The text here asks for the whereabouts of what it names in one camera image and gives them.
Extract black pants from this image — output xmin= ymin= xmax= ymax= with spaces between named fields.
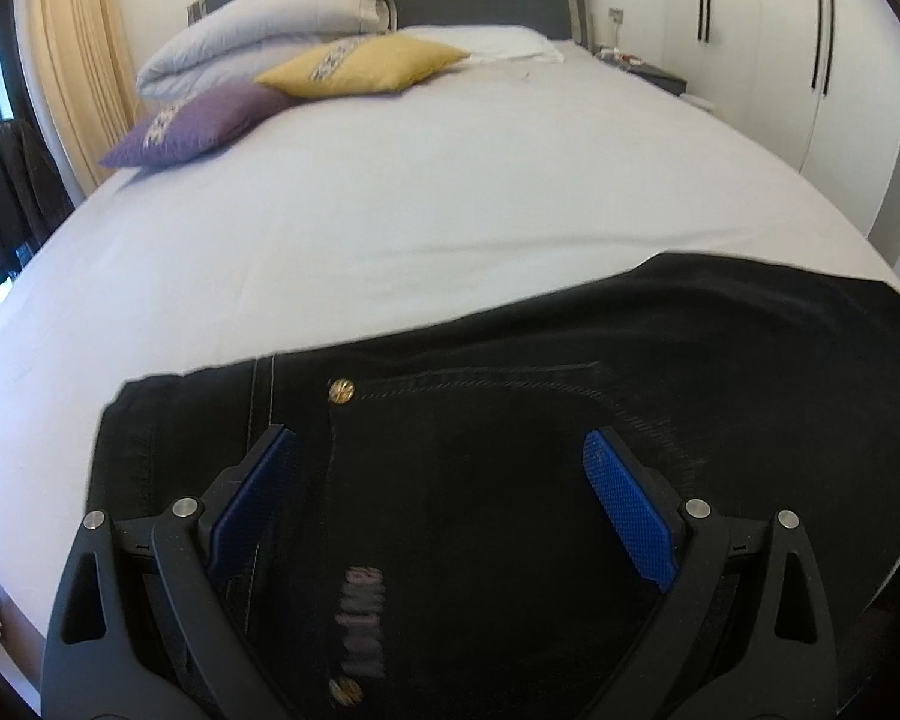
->
xmin=82 ymin=253 xmax=900 ymax=720

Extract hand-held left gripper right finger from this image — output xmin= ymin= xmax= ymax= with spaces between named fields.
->
xmin=583 ymin=426 xmax=837 ymax=720

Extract white wardrobe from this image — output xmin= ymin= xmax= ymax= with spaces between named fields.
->
xmin=645 ymin=0 xmax=900 ymax=256

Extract cream curtain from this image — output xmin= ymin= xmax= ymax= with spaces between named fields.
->
xmin=26 ymin=0 xmax=143 ymax=188

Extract bed with white sheet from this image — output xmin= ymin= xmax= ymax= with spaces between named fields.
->
xmin=0 ymin=22 xmax=900 ymax=661

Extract yellow cushion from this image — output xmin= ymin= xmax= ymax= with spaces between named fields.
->
xmin=253 ymin=34 xmax=472 ymax=100

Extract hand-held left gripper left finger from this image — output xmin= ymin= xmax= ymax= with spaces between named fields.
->
xmin=41 ymin=424 xmax=301 ymax=720

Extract white pillow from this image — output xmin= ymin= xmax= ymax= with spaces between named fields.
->
xmin=397 ymin=24 xmax=565 ymax=65

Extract folded grey duvet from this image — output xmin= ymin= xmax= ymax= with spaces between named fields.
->
xmin=136 ymin=0 xmax=398 ymax=100

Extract dark grey nightstand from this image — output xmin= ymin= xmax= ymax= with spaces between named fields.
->
xmin=592 ymin=52 xmax=689 ymax=95

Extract purple cushion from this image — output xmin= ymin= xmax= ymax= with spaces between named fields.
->
xmin=99 ymin=82 xmax=293 ymax=168

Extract black hanging jacket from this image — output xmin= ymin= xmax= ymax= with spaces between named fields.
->
xmin=0 ymin=118 xmax=76 ymax=282

